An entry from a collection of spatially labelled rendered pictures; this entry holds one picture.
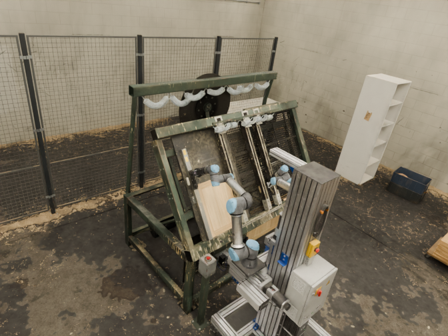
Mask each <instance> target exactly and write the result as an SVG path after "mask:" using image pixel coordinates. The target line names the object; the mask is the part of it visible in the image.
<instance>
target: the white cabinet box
mask: <svg viewBox="0 0 448 336"><path fill-rule="evenodd" d="M411 82H412V81H408V80H405V79H401V78H398V77H393V76H390V75H386V74H382V73H380V74H374V75H366V77H365V80H364V84H363V87H362V90H361V93H360V96H359V99H358V102H357V105H356V108H355V112H354V114H353V118H352V120H351V124H350V126H349V130H348V132H347V136H346V139H345V142H344V145H343V148H342V151H341V154H340V157H339V161H338V164H337V167H336V170H335V172H336V173H338V174H340V175H341V176H342V177H344V178H346V179H348V180H350V181H352V182H354V183H356V184H358V185H361V184H363V183H365V182H366V181H368V180H370V179H372V178H374V176H375V173H376V171H377V168H378V166H379V163H380V160H381V158H382V156H383V153H384V150H385V148H386V146H387V143H388V140H389V138H390V136H391V132H392V130H393V128H394V125H395V122H396V120H397V118H398V115H399V112H400V110H401V108H402V105H403V102H404V100H405V97H406V95H407V92H408V90H409V87H410V85H411Z"/></svg>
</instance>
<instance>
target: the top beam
mask: <svg viewBox="0 0 448 336"><path fill-rule="evenodd" d="M296 107H298V105H297V101H296V100H293V101H287V102H283V103H277V104H273V105H267V106H263V107H258V109H259V112H263V111H268V110H272V109H278V108H279V110H277V111H272V112H268V114H272V113H277V112H280V111H286V110H289V109H292V108H296ZM254 109H257V108H254ZM244 111H248V114H249V115H250V114H253V109H248V110H244ZM241 112H242V111H238V112H234V113H228V114H224V115H218V116H221V117H222V120H226V119H232V118H236V117H241V116H242V114H241ZM268 114H267V115H268ZM218 116H215V117H218ZM240 120H241V121H242V120H243V118H241V119H236V120H232V121H231V122H234V121H235V122H237V121H240ZM214 122H215V118H214V117H208V118H204V119H198V120H194V121H188V122H184V123H179V124H175V125H169V126H165V127H159V128H155V129H153V130H151V135H152V138H153V140H154V141H155V140H157V139H164V138H168V137H172V136H176V135H181V134H185V133H190V132H194V131H198V130H202V129H207V128H211V127H216V124H214V125H212V123H214ZM231 122H229V123H231Z"/></svg>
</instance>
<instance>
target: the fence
mask: <svg viewBox="0 0 448 336"><path fill-rule="evenodd" d="M183 150H185V151H186V149H182V150H180V153H181V156H182V160H183V163H184V166H185V170H186V172H187V176H188V178H189V181H190V186H191V190H192V192H193V196H195V198H196V200H197V203H196V206H197V209H198V212H199V216H200V218H201V222H202V225H203V229H204V232H205V236H206V238H207V240H211V239H212V238H213V237H212V234H211V230H210V228H209V224H208V221H207V217H206V214H205V210H204V208H203V204H202V201H201V197H200V194H199V190H198V189H196V190H194V188H193V185H192V182H191V178H190V175H189V171H190V170H192V168H191V164H190V161H188V162H186V160H185V157H187V158H188V154H187V151H186V155H184V153H183ZM188 160H189V158H188Z"/></svg>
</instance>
